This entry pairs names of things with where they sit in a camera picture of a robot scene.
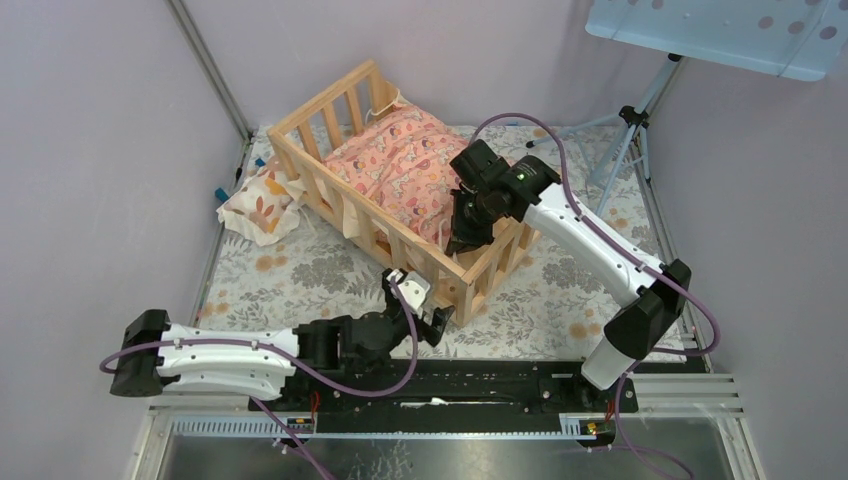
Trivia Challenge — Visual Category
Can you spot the pink patterned bed cushion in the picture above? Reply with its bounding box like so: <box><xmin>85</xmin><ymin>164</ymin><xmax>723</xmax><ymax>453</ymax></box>
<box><xmin>324</xmin><ymin>105</ymin><xmax>469</xmax><ymax>248</ymax></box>

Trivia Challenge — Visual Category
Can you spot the wooden pet bed frame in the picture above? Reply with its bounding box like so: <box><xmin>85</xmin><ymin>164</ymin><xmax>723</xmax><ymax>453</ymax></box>
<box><xmin>267</xmin><ymin>59</ymin><xmax>541</xmax><ymax>326</ymax></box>

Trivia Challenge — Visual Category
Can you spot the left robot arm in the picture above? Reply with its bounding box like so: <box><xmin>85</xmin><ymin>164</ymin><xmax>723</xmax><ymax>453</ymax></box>
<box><xmin>99</xmin><ymin>269</ymin><xmax>455</xmax><ymax>411</ymax></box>

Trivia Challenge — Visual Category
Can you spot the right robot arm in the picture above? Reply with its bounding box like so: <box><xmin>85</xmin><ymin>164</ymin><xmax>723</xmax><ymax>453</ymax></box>
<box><xmin>445</xmin><ymin>140</ymin><xmax>696</xmax><ymax>412</ymax></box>

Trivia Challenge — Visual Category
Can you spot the floral table mat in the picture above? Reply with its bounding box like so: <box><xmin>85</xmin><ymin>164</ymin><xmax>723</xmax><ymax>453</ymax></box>
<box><xmin>193</xmin><ymin>126</ymin><xmax>663</xmax><ymax>361</ymax></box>

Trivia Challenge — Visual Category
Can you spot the floral small pillow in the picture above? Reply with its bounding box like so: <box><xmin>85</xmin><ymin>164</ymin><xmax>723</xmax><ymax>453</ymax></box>
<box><xmin>216</xmin><ymin>155</ymin><xmax>301</xmax><ymax>246</ymax></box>

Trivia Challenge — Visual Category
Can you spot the black tripod stand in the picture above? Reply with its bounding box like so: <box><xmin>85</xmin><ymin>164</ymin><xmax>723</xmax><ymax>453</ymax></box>
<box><xmin>556</xmin><ymin>53</ymin><xmax>683</xmax><ymax>216</ymax></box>

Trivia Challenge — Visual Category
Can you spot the blue toy item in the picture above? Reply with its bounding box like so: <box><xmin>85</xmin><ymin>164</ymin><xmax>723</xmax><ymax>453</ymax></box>
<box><xmin>214</xmin><ymin>157</ymin><xmax>272</xmax><ymax>206</ymax></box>

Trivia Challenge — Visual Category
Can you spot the light blue perforated panel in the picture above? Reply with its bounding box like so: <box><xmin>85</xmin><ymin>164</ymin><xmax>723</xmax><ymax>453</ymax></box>
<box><xmin>585</xmin><ymin>0</ymin><xmax>847</xmax><ymax>82</ymax></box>

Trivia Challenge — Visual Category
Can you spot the grey diagonal pole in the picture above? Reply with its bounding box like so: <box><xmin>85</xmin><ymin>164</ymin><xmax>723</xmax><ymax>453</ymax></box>
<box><xmin>164</xmin><ymin>0</ymin><xmax>253</xmax><ymax>143</ymax></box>

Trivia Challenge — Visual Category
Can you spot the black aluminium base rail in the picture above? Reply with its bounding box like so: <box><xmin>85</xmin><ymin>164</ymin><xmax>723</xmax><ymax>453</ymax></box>
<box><xmin>145</xmin><ymin>352</ymin><xmax>744</xmax><ymax>439</ymax></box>

